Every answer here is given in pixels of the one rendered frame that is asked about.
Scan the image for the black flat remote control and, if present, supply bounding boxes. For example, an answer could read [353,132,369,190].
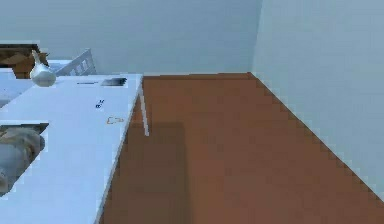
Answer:
[100,77,128,88]

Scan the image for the white table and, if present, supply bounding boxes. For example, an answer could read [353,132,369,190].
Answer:
[0,59,150,224]

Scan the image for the white slatted chair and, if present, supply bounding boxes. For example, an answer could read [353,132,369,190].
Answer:
[55,48,98,77]

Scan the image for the brown wooden cupboard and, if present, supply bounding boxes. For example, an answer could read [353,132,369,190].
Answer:
[0,44,50,80]

